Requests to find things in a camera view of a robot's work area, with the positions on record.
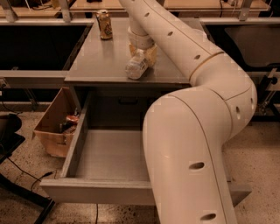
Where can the left black drawer handle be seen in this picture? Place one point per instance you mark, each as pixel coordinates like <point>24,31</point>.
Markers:
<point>127,100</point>

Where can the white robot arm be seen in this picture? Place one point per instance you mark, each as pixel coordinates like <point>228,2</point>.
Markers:
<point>183,131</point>

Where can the black chair base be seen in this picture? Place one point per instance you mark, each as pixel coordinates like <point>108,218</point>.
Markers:
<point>9,142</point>

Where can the cardboard box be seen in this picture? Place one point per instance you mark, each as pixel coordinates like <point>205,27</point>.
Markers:
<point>48,128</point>

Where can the grey cabinet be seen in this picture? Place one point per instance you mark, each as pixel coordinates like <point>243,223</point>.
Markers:
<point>99,70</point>

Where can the open grey top drawer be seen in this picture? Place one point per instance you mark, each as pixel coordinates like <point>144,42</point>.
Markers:
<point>104,166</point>

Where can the red snack bag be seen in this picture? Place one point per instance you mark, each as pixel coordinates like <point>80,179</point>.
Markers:
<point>69,125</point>

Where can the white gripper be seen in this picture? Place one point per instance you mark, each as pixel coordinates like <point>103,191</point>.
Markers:
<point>141,39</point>

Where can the tan drink can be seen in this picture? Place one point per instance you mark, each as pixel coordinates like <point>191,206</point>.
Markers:
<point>104,23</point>

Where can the blue plastic bottle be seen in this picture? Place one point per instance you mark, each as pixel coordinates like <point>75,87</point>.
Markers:
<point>137,65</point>

